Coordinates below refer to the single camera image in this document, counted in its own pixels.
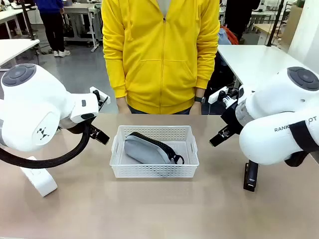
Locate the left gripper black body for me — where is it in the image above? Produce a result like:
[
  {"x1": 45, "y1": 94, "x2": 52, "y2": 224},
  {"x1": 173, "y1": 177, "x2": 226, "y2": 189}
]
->
[{"x1": 84, "y1": 117, "x2": 101, "y2": 137}]

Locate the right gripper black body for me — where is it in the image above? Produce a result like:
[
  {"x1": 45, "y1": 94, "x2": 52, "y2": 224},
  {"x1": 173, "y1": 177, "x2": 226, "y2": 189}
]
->
[{"x1": 220, "y1": 101, "x2": 244, "y2": 136}]

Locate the grey zippered pouch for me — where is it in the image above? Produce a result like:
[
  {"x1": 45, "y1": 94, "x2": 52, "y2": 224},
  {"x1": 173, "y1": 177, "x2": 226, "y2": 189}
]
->
[{"x1": 124, "y1": 131, "x2": 185, "y2": 165}]

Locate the black stapler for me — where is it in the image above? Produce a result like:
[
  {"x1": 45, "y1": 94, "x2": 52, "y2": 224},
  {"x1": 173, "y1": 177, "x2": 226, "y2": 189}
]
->
[{"x1": 243, "y1": 160, "x2": 260, "y2": 192}]

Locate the person's right forearm yellow sleeve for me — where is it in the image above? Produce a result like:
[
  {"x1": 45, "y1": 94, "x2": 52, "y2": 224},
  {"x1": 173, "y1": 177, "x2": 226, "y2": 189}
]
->
[{"x1": 102, "y1": 47, "x2": 128, "y2": 99}]

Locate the person's left forearm yellow sleeve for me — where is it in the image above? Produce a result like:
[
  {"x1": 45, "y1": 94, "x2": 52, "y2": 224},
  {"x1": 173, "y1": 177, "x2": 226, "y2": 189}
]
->
[{"x1": 194, "y1": 47, "x2": 220, "y2": 98}]

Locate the white perforated plastic basket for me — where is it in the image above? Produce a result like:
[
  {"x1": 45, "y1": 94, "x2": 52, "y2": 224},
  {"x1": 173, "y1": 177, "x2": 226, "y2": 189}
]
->
[{"x1": 109, "y1": 125, "x2": 200, "y2": 179}]

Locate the person's right hand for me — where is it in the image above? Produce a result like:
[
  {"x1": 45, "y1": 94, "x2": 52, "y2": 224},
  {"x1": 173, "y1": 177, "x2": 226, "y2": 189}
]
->
[{"x1": 116, "y1": 97, "x2": 131, "y2": 115}]

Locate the person's left hand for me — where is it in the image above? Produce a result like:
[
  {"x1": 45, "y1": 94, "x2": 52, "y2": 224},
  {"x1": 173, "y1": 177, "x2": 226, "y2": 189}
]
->
[{"x1": 188, "y1": 102, "x2": 203, "y2": 115}]

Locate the black chair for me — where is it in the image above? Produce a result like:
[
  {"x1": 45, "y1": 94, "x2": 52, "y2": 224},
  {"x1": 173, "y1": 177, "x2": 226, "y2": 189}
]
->
[{"x1": 206, "y1": 52, "x2": 236, "y2": 100}]

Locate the white side table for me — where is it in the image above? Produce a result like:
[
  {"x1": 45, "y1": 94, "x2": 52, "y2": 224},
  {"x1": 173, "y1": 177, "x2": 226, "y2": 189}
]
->
[
  {"x1": 216, "y1": 44, "x2": 309, "y2": 88},
  {"x1": 0, "y1": 38, "x2": 40, "y2": 67}
]

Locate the orange jacket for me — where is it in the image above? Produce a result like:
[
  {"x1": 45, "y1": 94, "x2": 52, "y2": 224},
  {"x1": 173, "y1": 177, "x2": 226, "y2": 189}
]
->
[{"x1": 218, "y1": 25, "x2": 239, "y2": 45}]

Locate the person in yellow hoodie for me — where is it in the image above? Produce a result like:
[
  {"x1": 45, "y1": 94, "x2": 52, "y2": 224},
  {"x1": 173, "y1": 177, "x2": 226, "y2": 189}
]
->
[{"x1": 101, "y1": 0, "x2": 221, "y2": 115}]

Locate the black pole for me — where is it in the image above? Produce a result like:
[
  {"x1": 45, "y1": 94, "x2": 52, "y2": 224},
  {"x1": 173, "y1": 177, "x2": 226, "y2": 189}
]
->
[
  {"x1": 21, "y1": 0, "x2": 35, "y2": 41},
  {"x1": 266, "y1": 0, "x2": 287, "y2": 47}
]

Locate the background person in black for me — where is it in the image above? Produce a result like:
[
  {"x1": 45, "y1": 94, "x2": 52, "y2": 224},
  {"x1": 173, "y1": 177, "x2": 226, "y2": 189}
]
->
[{"x1": 224, "y1": 0, "x2": 261, "y2": 43}]

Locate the background person blue top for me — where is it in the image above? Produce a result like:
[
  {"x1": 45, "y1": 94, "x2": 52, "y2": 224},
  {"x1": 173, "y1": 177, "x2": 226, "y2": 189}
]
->
[{"x1": 34, "y1": 0, "x2": 72, "y2": 58}]

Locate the tall brown cardboard panel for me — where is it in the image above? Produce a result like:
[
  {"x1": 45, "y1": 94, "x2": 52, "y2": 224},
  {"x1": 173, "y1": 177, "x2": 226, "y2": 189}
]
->
[{"x1": 283, "y1": 4, "x2": 302, "y2": 48}]

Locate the white background desk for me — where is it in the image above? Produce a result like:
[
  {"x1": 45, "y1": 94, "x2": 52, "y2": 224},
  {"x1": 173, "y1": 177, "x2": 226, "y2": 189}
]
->
[{"x1": 63, "y1": 2, "x2": 104, "y2": 52}]

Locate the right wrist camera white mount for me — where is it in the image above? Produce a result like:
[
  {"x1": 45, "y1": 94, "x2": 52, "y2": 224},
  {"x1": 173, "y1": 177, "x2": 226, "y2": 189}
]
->
[{"x1": 208, "y1": 86, "x2": 240, "y2": 107}]

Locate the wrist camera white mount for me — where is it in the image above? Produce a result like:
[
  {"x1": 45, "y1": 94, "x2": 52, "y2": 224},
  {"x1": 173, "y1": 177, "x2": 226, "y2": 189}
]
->
[
  {"x1": 208, "y1": 86, "x2": 240, "y2": 107},
  {"x1": 89, "y1": 86, "x2": 111, "y2": 112}
]

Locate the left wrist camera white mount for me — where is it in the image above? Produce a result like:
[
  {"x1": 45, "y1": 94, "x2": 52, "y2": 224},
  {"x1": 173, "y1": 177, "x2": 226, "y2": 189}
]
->
[{"x1": 89, "y1": 86, "x2": 111, "y2": 112}]

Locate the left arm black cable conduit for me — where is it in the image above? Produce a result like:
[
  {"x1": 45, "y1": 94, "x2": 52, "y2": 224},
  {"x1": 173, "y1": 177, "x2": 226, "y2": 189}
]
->
[{"x1": 0, "y1": 121, "x2": 97, "y2": 169}]

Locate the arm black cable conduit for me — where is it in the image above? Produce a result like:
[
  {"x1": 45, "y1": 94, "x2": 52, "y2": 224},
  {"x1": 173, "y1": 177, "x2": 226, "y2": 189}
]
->
[
  {"x1": 0, "y1": 121, "x2": 97, "y2": 169},
  {"x1": 284, "y1": 121, "x2": 319, "y2": 168}
]

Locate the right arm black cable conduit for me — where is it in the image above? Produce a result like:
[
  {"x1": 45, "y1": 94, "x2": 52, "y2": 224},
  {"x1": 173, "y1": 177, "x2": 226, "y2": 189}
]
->
[{"x1": 284, "y1": 121, "x2": 319, "y2": 168}]

